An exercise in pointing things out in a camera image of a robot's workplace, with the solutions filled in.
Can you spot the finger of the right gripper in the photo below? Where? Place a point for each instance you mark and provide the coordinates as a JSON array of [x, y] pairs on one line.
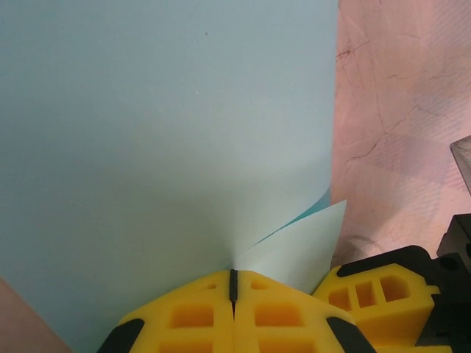
[[404, 320], [412, 350]]

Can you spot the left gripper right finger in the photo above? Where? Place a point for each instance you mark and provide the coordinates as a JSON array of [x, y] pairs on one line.
[[250, 301]]

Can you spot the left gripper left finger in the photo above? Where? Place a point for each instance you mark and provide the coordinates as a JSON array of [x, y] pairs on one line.
[[221, 294]]

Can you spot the teal paper sheet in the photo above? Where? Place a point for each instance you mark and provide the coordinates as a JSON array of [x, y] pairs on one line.
[[147, 128]]

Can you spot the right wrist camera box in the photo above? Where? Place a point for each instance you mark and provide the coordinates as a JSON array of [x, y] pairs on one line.
[[463, 162]]

